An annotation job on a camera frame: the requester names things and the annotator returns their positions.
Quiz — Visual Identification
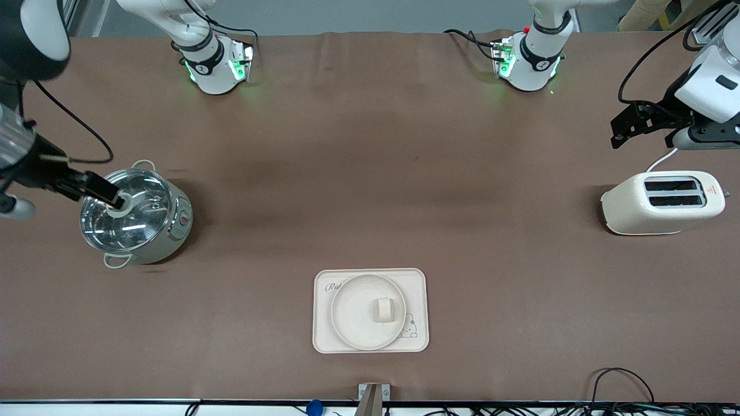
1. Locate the round cream plate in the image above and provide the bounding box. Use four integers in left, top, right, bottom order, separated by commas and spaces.
331, 274, 406, 351

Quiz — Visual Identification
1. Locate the small white steamed bun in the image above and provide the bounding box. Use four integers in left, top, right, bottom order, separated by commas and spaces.
372, 296, 394, 324

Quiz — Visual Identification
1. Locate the cream rabbit print tray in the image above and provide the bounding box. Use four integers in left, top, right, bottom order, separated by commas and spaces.
312, 268, 430, 354

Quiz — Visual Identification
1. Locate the glass pot lid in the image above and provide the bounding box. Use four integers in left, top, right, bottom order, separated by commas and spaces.
80, 169, 174, 255

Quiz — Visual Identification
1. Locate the cream two-slot toaster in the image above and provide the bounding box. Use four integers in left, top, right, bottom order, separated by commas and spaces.
601, 170, 726, 236

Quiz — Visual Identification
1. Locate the tan cardboard box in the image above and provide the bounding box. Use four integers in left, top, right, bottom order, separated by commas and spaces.
617, 0, 674, 32

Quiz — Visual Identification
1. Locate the brown table cloth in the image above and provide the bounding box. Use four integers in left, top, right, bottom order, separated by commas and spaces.
0, 30, 740, 403

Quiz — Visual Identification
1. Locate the white toaster power cable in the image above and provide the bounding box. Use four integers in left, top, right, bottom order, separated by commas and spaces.
646, 148, 678, 173

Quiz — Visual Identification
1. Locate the aluminium frame profile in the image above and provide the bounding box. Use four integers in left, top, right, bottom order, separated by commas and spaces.
58, 0, 93, 38
693, 5, 732, 44

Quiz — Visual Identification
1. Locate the steel pot with handles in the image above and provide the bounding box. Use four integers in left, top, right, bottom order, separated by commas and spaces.
81, 160, 194, 270

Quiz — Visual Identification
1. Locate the black left base cable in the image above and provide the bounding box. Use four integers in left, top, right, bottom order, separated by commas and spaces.
443, 29, 504, 60

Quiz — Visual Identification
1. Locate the black base cable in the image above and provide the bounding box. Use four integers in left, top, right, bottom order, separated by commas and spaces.
199, 22, 259, 50
443, 29, 504, 60

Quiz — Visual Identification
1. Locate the black right base cable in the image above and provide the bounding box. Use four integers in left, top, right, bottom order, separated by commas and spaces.
199, 22, 259, 50

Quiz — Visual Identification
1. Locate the black cable bundle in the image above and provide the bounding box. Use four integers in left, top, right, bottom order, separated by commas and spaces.
589, 367, 740, 416

